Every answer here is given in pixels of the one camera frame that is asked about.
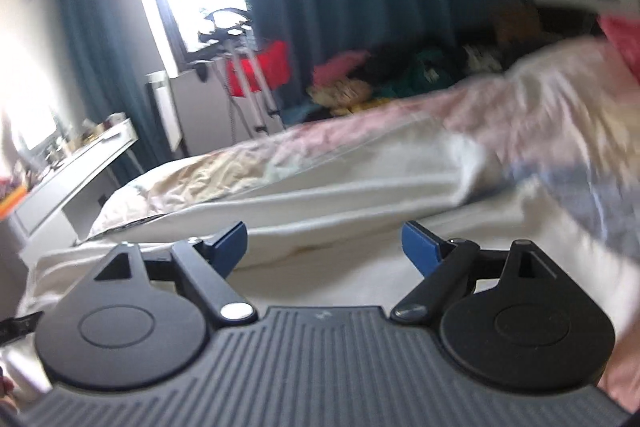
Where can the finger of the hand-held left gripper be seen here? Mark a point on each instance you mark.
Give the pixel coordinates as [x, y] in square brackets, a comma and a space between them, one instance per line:
[20, 326]

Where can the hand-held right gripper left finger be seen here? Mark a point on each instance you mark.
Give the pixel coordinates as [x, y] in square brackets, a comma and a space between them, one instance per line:
[231, 243]

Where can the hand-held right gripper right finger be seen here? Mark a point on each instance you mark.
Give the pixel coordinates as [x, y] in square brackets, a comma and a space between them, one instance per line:
[419, 246]

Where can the pile of colourful clothes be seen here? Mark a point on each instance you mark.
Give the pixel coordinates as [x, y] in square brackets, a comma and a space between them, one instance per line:
[400, 72]

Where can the bed with white sheet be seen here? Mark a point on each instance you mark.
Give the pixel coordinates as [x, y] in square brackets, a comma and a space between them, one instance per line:
[350, 227]

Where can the pink floral blanket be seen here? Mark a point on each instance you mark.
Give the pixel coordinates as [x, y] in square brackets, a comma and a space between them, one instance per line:
[400, 127]

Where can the white radiator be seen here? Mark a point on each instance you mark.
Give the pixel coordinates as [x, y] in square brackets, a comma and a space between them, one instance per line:
[164, 109]

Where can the white desk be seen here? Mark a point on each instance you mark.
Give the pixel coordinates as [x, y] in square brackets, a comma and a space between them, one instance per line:
[65, 177]

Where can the silver tripod stand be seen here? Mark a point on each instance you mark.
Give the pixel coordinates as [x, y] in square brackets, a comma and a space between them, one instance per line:
[245, 72]

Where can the red cloth on stand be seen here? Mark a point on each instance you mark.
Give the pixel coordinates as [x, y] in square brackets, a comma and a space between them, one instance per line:
[262, 67]

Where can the clutter of small desk things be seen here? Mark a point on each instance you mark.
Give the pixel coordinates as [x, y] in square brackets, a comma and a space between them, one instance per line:
[55, 147]

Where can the teal curtain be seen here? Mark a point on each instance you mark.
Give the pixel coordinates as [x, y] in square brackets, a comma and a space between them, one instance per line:
[360, 2]

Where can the pink pillow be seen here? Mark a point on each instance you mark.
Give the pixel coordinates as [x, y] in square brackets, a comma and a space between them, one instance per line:
[622, 42]

